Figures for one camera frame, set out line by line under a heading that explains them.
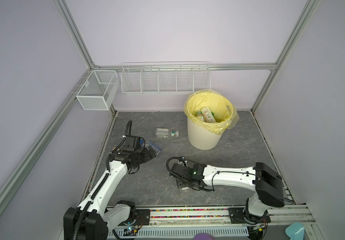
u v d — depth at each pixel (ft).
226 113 2.93
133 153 1.87
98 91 3.31
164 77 3.22
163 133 3.30
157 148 3.20
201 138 3.42
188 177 1.95
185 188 2.54
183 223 2.40
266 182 1.52
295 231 2.29
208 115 3.02
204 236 2.28
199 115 3.13
